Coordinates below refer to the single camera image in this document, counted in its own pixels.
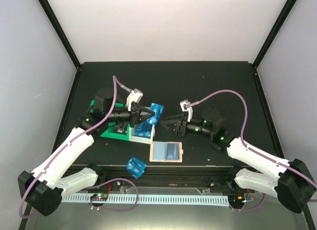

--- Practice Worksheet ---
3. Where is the blue VIP card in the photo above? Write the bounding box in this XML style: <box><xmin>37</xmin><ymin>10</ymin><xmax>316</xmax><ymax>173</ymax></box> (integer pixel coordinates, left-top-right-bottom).
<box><xmin>146</xmin><ymin>103</ymin><xmax>164</xmax><ymax>125</ymax></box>
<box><xmin>166</xmin><ymin>143</ymin><xmax>179</xmax><ymax>160</ymax></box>

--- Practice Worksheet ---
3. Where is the tan leather card holder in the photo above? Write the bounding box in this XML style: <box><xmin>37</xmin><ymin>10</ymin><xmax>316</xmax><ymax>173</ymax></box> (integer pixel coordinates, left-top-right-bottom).
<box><xmin>149</xmin><ymin>141</ymin><xmax>184</xmax><ymax>163</ymax></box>

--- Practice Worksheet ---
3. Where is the dropped blue card bundle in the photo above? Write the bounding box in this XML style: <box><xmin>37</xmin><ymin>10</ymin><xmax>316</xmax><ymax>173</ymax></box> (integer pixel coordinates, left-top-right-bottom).
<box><xmin>126</xmin><ymin>157</ymin><xmax>147</xmax><ymax>179</ymax></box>

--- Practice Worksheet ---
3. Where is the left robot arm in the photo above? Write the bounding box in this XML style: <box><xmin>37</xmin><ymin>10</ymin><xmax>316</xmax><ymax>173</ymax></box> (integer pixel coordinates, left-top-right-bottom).
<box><xmin>17</xmin><ymin>88</ymin><xmax>155</xmax><ymax>216</ymax></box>

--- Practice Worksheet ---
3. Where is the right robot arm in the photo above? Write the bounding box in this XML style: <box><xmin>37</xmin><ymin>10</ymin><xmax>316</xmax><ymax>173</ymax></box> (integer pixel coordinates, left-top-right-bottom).
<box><xmin>161</xmin><ymin>108</ymin><xmax>317</xmax><ymax>213</ymax></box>

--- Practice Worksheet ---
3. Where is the blue card stack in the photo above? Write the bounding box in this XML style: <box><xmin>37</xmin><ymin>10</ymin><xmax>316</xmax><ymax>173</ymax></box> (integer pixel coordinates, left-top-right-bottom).
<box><xmin>134</xmin><ymin>123</ymin><xmax>152</xmax><ymax>138</ymax></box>

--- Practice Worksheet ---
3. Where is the black card stack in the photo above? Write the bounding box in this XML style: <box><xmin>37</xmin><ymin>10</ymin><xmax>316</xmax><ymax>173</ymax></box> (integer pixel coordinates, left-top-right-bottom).
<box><xmin>112</xmin><ymin>126</ymin><xmax>127</xmax><ymax>135</ymax></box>

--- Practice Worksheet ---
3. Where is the white bin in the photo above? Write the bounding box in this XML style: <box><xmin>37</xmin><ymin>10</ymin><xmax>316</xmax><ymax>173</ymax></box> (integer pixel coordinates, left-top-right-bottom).
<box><xmin>128</xmin><ymin>123</ymin><xmax>155</xmax><ymax>144</ymax></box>

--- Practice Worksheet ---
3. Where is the green bin left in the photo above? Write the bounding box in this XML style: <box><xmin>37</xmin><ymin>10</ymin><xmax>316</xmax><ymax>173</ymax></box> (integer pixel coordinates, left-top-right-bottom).
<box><xmin>90</xmin><ymin>100</ymin><xmax>126</xmax><ymax>114</ymax></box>

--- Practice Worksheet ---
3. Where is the green bin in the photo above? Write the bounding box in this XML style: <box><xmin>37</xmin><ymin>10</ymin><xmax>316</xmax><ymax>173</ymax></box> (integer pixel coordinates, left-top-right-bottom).
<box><xmin>90</xmin><ymin>100</ymin><xmax>126</xmax><ymax>114</ymax></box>
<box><xmin>101</xmin><ymin>122</ymin><xmax>130</xmax><ymax>141</ymax></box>

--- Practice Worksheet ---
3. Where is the green bin middle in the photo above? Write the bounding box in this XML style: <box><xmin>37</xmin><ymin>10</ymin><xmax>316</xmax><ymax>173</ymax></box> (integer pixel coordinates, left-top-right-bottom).
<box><xmin>101</xmin><ymin>122</ymin><xmax>130</xmax><ymax>141</ymax></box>

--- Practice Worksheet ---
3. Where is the left circuit board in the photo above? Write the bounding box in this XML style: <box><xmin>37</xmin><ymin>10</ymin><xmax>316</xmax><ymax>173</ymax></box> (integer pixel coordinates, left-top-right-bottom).
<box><xmin>90</xmin><ymin>193</ymin><xmax>108</xmax><ymax>201</ymax></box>

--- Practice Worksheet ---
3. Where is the circuit board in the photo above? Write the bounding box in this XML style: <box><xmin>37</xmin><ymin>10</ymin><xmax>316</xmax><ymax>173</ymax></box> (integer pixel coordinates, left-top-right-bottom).
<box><xmin>90</xmin><ymin>193</ymin><xmax>108</xmax><ymax>201</ymax></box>
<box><xmin>228</xmin><ymin>195</ymin><xmax>254</xmax><ymax>204</ymax></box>

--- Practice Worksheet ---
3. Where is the right circuit board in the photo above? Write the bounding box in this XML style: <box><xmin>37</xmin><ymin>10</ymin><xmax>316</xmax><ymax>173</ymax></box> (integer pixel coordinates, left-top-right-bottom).
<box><xmin>228</xmin><ymin>195</ymin><xmax>254</xmax><ymax>204</ymax></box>

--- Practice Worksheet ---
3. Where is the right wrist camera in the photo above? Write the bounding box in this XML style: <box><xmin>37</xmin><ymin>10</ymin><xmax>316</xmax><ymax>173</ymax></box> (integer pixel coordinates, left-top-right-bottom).
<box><xmin>180</xmin><ymin>99</ymin><xmax>193</xmax><ymax>122</ymax></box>

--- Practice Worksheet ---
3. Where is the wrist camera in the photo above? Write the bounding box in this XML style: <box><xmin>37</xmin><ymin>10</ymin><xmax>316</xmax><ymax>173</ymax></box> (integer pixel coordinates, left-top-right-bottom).
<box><xmin>126</xmin><ymin>89</ymin><xmax>143</xmax><ymax>111</ymax></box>
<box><xmin>180</xmin><ymin>99</ymin><xmax>193</xmax><ymax>122</ymax></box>

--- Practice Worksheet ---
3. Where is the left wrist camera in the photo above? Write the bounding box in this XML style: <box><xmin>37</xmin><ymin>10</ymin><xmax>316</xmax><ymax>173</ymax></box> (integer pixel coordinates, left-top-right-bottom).
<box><xmin>126</xmin><ymin>89</ymin><xmax>143</xmax><ymax>111</ymax></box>

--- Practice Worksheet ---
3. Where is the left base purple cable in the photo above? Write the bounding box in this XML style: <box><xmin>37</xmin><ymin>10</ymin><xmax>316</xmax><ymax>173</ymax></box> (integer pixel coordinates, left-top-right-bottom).
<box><xmin>85</xmin><ymin>178</ymin><xmax>139</xmax><ymax>213</ymax></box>

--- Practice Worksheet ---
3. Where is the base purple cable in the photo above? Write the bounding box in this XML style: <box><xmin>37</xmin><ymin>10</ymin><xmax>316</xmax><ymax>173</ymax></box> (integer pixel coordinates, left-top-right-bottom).
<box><xmin>85</xmin><ymin>178</ymin><xmax>139</xmax><ymax>213</ymax></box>
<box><xmin>229</xmin><ymin>192</ymin><xmax>265</xmax><ymax>213</ymax></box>

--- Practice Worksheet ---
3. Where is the white slotted cable duct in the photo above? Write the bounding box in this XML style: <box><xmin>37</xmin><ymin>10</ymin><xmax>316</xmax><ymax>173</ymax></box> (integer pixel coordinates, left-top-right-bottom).
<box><xmin>62</xmin><ymin>193</ymin><xmax>229</xmax><ymax>207</ymax></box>

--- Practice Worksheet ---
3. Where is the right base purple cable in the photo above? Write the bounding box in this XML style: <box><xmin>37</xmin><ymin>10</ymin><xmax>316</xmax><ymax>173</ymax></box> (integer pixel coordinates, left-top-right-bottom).
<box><xmin>229</xmin><ymin>192</ymin><xmax>265</xmax><ymax>213</ymax></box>

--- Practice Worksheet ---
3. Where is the black frame post left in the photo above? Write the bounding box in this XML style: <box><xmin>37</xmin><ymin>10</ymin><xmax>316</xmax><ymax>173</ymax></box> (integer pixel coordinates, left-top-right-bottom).
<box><xmin>38</xmin><ymin>0</ymin><xmax>81</xmax><ymax>69</ymax></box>

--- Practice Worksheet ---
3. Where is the black frame post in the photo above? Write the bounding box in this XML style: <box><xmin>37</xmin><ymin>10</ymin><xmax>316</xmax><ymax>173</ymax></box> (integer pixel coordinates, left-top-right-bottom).
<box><xmin>252</xmin><ymin>0</ymin><xmax>297</xmax><ymax>69</ymax></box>
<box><xmin>38</xmin><ymin>0</ymin><xmax>81</xmax><ymax>69</ymax></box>

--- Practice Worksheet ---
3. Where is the black frame post right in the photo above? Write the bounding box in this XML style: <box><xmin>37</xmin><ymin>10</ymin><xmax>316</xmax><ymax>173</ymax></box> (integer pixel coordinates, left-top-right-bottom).
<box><xmin>252</xmin><ymin>0</ymin><xmax>297</xmax><ymax>69</ymax></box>

